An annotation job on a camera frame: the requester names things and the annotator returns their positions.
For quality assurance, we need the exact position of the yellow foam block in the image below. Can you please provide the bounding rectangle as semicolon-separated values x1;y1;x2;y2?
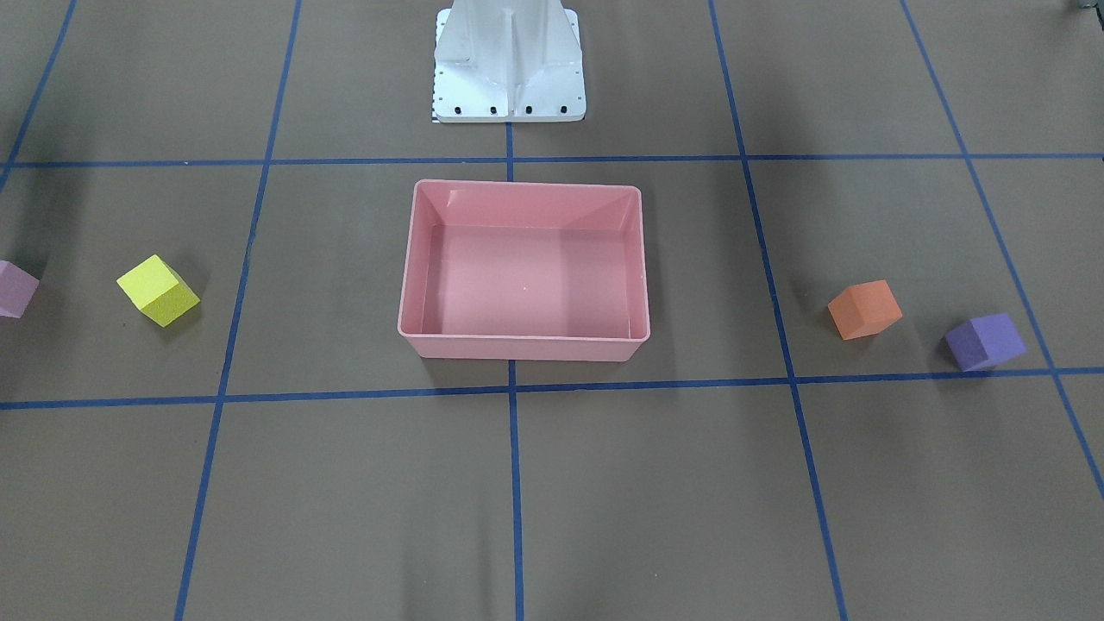
116;254;200;329

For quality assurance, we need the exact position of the pink plastic bin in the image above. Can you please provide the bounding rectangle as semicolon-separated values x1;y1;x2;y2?
397;179;651;362

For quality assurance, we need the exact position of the pink foam block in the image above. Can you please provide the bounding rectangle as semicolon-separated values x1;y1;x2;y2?
1;260;40;318

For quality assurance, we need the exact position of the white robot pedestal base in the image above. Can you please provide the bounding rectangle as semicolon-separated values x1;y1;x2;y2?
431;1;587;123

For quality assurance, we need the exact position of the orange foam block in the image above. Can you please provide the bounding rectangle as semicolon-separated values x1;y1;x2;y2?
827;278;903;341

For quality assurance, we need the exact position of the purple foam block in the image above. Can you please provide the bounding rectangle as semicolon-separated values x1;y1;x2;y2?
944;313;1026;371

